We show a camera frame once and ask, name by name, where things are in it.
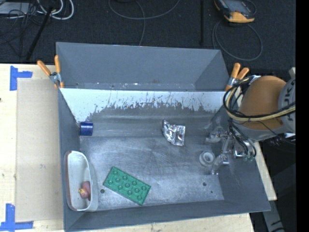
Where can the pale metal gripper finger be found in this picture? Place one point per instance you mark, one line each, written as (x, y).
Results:
(220, 162)
(214, 136)

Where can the crumpled silver foil packet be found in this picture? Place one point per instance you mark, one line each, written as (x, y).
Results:
(174, 133)

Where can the grey metal bin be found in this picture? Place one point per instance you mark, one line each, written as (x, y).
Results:
(157, 158)

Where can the dark green flat block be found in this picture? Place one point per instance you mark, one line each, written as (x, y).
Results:
(126, 185)

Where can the blue cup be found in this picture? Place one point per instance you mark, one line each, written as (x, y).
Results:
(86, 128)

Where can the pink toy duck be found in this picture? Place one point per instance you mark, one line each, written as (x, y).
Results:
(85, 190)

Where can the white plastic tub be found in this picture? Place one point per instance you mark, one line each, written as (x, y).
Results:
(77, 170)

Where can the pale wood flat board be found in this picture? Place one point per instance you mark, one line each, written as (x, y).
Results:
(36, 149)

